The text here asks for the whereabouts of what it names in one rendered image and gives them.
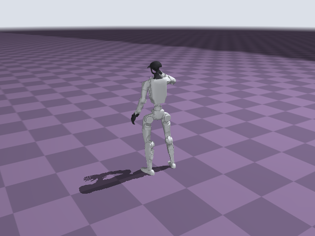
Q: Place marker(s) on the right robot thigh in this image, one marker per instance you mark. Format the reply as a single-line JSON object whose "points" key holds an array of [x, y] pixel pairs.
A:
{"points": [[166, 127]]}

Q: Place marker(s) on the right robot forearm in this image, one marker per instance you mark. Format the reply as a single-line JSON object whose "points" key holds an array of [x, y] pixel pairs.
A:
{"points": [[164, 75]]}

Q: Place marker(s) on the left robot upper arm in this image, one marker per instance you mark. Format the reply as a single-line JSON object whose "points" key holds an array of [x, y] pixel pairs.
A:
{"points": [[144, 90]]}

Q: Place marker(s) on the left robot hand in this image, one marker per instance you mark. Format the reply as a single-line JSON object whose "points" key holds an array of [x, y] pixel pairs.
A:
{"points": [[134, 117]]}

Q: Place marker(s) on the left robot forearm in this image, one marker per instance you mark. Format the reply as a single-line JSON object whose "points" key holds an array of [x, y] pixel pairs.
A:
{"points": [[139, 107]]}

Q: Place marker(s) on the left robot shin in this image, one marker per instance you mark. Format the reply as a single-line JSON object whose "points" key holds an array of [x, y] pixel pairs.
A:
{"points": [[149, 155]]}

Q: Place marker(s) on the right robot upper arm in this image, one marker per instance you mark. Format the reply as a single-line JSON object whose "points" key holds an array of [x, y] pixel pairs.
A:
{"points": [[170, 80]]}

